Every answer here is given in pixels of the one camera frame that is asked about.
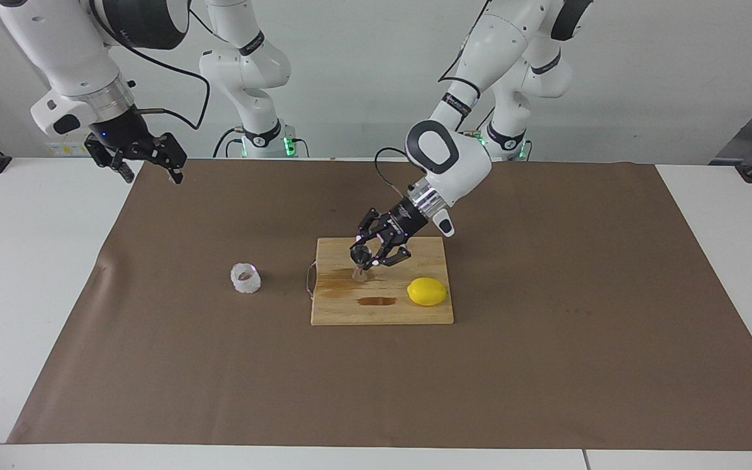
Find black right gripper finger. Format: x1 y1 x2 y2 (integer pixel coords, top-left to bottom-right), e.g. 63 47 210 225
84 137 135 183
146 133 188 185

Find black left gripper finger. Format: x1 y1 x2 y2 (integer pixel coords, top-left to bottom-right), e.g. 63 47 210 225
371 243 413 268
350 208 386 259

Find steel jigger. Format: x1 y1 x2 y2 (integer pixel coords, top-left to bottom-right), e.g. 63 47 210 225
350 246 374 283

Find clear textured glass cup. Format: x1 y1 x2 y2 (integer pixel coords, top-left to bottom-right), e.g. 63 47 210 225
230 262 262 294

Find white socket box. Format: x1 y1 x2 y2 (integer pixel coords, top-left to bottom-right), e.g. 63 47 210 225
46 134 96 158

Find yellow lemon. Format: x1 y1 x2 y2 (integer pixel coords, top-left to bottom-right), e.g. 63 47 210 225
407 277 448 307

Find wooden cutting board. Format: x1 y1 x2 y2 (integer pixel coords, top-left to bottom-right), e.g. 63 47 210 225
305 236 455 326

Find brown paper table mat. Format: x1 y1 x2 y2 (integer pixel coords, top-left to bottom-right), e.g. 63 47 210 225
7 159 752 451

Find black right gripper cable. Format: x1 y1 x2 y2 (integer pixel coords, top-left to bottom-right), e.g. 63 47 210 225
89 0 212 130

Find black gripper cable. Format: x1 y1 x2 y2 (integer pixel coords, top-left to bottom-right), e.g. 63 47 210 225
89 0 212 130
375 77 481 196

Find black base cable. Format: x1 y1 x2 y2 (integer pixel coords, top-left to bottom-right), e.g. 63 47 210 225
211 127 246 159

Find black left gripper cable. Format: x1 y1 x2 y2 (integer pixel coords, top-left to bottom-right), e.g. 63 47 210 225
375 77 481 196

